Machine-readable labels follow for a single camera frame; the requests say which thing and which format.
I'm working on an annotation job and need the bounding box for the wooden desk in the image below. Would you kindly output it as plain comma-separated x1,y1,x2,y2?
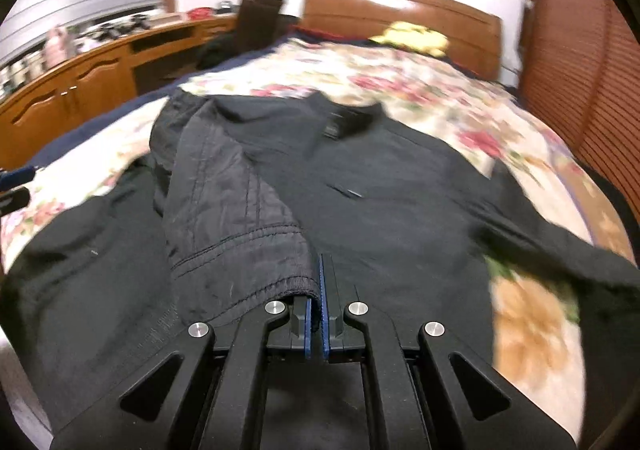
0,13,241,171

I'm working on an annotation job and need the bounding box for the black jacket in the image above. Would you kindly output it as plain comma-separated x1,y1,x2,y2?
0,89,640,450

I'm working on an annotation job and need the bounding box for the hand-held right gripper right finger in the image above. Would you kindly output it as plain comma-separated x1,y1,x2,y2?
319,254,577,450

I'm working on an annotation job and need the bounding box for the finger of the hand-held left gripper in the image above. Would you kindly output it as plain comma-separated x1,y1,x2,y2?
0,166,37,217

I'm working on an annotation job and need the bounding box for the dark wooden chair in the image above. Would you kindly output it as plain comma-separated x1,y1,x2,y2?
235,0,286,54

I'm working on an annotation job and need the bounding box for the pile of dark gadgets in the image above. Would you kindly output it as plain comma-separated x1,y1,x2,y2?
75,14,151,44

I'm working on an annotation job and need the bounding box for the navy blue bed sheet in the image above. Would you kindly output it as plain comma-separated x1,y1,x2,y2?
25,43,296,171

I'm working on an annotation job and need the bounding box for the dark cloth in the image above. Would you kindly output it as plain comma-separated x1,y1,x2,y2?
195,28,281,71

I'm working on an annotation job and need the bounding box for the yellow plush toy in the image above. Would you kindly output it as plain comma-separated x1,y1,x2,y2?
370,21,448,56

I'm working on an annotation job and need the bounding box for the wooden bed headboard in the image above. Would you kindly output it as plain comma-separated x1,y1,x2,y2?
302,0,503,81

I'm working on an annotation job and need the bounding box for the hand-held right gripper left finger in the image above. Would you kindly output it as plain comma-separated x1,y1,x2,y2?
50,294,322,450

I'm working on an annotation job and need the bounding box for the floral blanket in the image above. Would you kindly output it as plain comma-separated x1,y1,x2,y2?
0,38,638,450

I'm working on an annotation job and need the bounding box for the pink bottle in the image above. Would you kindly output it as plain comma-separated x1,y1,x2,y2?
46,24,77,67

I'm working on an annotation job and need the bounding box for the slatted wooden wardrobe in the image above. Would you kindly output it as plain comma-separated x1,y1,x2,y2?
520,0,640,221

